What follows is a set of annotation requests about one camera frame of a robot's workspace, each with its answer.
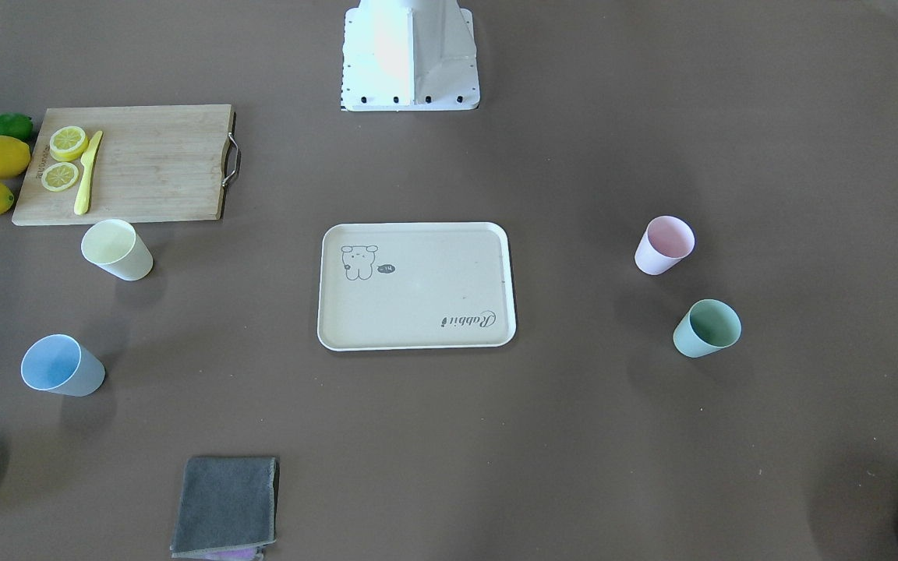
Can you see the green plastic cup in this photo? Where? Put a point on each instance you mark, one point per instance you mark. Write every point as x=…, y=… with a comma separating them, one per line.
x=708, y=326

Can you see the blue plastic cup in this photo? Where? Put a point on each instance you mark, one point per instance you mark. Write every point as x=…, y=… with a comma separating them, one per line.
x=58, y=363

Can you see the cream rabbit serving tray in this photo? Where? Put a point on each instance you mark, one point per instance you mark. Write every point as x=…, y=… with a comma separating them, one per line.
x=430, y=285

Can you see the pink plastic cup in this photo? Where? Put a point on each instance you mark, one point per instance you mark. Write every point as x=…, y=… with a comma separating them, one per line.
x=666, y=241

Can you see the folded grey cloth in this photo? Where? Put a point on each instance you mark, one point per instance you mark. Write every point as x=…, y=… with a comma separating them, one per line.
x=226, y=508

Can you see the bamboo cutting board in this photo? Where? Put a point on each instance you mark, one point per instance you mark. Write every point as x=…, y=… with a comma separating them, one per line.
x=155, y=163

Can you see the cream yellow plastic cup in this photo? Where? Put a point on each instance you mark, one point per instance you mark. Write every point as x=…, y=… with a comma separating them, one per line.
x=114, y=246

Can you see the yellow plastic knife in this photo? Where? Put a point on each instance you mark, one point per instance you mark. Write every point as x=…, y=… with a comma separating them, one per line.
x=87, y=159

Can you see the lemon half slice lower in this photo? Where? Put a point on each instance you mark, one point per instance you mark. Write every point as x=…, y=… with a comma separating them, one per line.
x=60, y=176

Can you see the lemon half slice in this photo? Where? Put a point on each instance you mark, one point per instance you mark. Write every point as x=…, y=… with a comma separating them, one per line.
x=60, y=176
x=68, y=143

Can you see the lemon half slice upper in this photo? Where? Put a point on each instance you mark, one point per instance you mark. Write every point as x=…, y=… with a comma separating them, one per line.
x=68, y=143

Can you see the green lime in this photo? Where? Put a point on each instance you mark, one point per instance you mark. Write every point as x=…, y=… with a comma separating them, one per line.
x=16, y=125

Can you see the whole yellow lemon upper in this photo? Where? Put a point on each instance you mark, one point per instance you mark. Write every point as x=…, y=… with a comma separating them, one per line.
x=15, y=157

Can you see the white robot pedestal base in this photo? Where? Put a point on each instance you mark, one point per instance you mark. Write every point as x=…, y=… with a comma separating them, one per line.
x=409, y=56

